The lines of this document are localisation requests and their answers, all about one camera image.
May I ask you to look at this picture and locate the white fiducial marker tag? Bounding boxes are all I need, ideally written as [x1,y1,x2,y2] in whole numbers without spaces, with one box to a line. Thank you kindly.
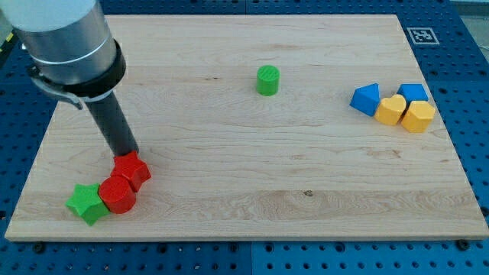
[407,27,439,45]

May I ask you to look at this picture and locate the blue triangle block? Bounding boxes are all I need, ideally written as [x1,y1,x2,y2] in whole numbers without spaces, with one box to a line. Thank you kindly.
[350,83,381,117]

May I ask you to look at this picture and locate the yellow heart block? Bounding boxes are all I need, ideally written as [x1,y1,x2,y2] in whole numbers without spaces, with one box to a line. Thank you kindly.
[374,94,406,126]

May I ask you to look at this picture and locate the wooden board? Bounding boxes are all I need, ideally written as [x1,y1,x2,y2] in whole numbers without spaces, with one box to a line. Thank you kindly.
[5,15,488,242]

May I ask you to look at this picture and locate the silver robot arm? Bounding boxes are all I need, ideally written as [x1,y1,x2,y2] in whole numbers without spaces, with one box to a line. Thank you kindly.
[1,0,125,102]

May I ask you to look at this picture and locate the blue cube block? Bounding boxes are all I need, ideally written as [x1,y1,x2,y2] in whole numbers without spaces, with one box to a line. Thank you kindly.
[397,83,429,105]

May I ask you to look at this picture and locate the grey cable clamp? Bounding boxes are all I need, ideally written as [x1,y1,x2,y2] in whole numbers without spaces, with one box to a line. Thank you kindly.
[27,65,83,110]

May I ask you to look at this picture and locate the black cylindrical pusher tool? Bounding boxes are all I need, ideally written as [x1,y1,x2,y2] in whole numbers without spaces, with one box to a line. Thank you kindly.
[84,90,139,157]

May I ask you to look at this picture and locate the yellow hexagon block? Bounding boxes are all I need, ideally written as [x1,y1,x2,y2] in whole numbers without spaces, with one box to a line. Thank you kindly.
[400,101,436,133]

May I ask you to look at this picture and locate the red cylinder block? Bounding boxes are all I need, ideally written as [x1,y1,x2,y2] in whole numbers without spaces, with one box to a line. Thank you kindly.
[99,176,136,214]

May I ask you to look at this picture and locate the green cylinder block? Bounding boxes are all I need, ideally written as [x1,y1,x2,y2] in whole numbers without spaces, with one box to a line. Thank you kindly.
[256,65,280,96]

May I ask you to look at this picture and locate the red star block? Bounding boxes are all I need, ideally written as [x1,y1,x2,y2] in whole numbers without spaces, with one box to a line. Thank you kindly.
[111,150,151,193]

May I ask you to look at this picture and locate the green star block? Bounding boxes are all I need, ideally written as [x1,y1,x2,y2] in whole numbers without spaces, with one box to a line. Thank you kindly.
[65,183,110,226]

